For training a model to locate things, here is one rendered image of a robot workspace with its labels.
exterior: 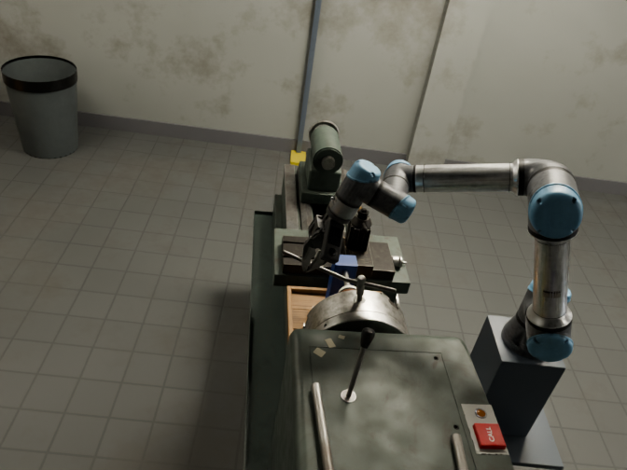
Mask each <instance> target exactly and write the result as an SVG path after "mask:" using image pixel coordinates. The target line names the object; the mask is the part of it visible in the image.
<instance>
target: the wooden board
mask: <svg viewBox="0 0 627 470"><path fill-rule="evenodd" d="M326 293H327V289H326V288H319V287H304V286H287V289H286V319H287V345H288V340H289V336H290V334H291V332H292V331H294V330H296V329H303V324H306V321H307V319H308V317H307V314H308V313H309V311H310V310H311V309H312V307H314V306H315V305H316V304H317V303H318V302H320V301H321V300H323V299H325V298H326Z"/></svg>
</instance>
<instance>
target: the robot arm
mask: <svg viewBox="0 0 627 470"><path fill-rule="evenodd" d="M380 176H381V172H380V170H379V169H378V168H377V167H376V166H374V164H373V163H371V162H369V161H367V160H364V159H359V160H357V161H356V162H355V163H354V164H353V166H352V167H351V169H350V170H349V171H348V172H347V174H346V176H345V177H344V179H343V181H342V182H341V184H340V186H339V188H338V189H337V191H336V193H335V195H334V196H333V197H331V198H330V199H331V201H330V203H329V205H328V207H327V209H326V211H327V213H326V214H325V216H324V215H322V216H321V215H318V214H317V215H316V216H315V217H314V219H313V221H312V223H311V225H310V226H309V227H308V231H309V239H307V240H306V241H305V243H304V244H303V255H302V260H301V266H302V270H303V271H305V272H309V271H312V270H315V269H317V268H319V267H321V266H322V265H325V264H326V263H327V262H328V263H331V264H336V263H338V262H339V258H340V252H341V242H342V236H343V231H344V225H345V224H348V223H349V222H350V220H351V219H353V218H354V216H355V214H356V213H357V211H358V209H359V208H360V206H361V205H362V203H365V204H367V205H368V206H369V207H371V208H372V209H374V210H376V211H378V212H379V213H381V214H384V215H385V216H387V217H388V218H389V219H393V220H395V221H397V222H398V223H404V222H406V221H407V220H408V218H409V217H410V216H411V214H412V212H413V210H414V208H415V205H416V200H415V199H414V198H412V197H411V196H410V195H408V193H412V192H414V193H416V192H513V193H514V194H515V195H516V196H527V199H528V232H529V234H530V235H531V236H532V237H534V276H533V281H532V282H531V283H530V285H528V289H527V291H526V293H525V295H524V298H523V300H522V303H521V305H520V307H519V309H518V310H517V313H516V314H515V315H514V316H513V317H512V318H511V319H510V320H508V321H507V322H506V323H505V324H504V327H503V329H502V332H501V336H502V339H503V340H504V342H505V344H506V345H507V346H508V347H509V348H510V349H511V350H512V351H514V352H515V353H517V354H519V355H521V356H523V357H527V358H532V359H538V360H541V361H545V362H557V361H561V360H563V359H565V358H566V357H568V356H569V355H570V354H571V353H572V351H573V345H574V343H573V340H572V335H571V331H572V311H571V310H570V309H569V308H568V307H567V304H568V302H570V300H571V299H570V298H571V292H570V290H569V289H568V278H569V263H570V248H571V239H573V238H575V237H576V236H577V234H578V227H579V225H580V223H581V220H582V216H583V204H582V201H581V198H580V196H579V194H578V187H577V182H576V178H575V176H574V174H573V173H572V172H571V171H570V170H569V169H568V168H567V167H566V166H564V165H563V164H562V163H559V162H557V161H552V160H547V159H516V160H515V161H514V162H513V163H484V164H440V165H410V164H409V163H408V162H407V161H405V160H403V159H397V160H394V161H392V162H391V163H390V164H389V165H388V166H387V169H386V170H385V172H384V175H383V180H381V179H380ZM319 217H321V218H319ZM322 218H323V219H322ZM316 248H318V250H317V251H316V250H315V249H316ZM319 249H321V250H319ZM313 257H314V260H313V263H312V264H311V265H309V264H310V263H311V259H312V258H313ZM308 265H309V266H308Z"/></svg>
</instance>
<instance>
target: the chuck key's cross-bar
mask: <svg viewBox="0 0 627 470"><path fill-rule="evenodd" d="M282 254H283V255H286V256H289V257H291V258H294V259H296V260H298V261H299V262H301V260H302V257H299V256H296V255H294V254H291V253H289V252H288V251H286V250H283V252H282ZM317 270H321V271H323V272H325V273H327V274H329V275H331V276H334V277H336V278H338V279H340V280H343V281H345V282H347V283H355V284H357V280H355V279H350V278H346V277H344V276H342V275H340V274H338V273H336V272H333V271H331V270H328V269H325V268H323V267H319V268H317ZM364 286H367V287H372V288H376V289H381V290H384V291H389V292H393V293H395V292H396V291H397V290H396V288H392V287H387V286H383V285H379V284H375V283H367V282H365V283H364Z"/></svg>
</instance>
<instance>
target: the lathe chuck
mask: <svg viewBox="0 0 627 470"><path fill-rule="evenodd" d="M355 297H357V294H356V290H350V291H344V292H340V293H337V294H334V295H332V296H329V297H326V298H325V299H323V300H321V301H320V302H318V303H317V304H316V305H315V306H314V307H313V308H312V309H311V310H310V311H309V313H308V314H307V317H308V323H307V324H303V329H316V328H317V327H318V326H319V325H321V324H322V323H324V322H325V321H326V320H328V319H330V318H332V317H334V316H337V315H340V314H344V313H347V312H352V311H373V312H378V313H382V314H385V315H387V316H390V317H392V318H394V319H395V320H397V321H398V322H400V323H401V324H402V325H403V326H404V327H405V329H406V330H407V332H408V329H407V326H406V322H405V318H404V314H403V312H402V310H401V308H400V307H399V306H398V304H396V307H397V308H395V307H394V306H392V305H391V303H390V302H389V301H388V300H390V299H389V297H387V296H385V295H383V294H380V293H377V292H373V291H368V290H364V295H363V296H362V297H363V298H364V299H365V302H364V303H363V304H357V303H355V302H354V298H355Z"/></svg>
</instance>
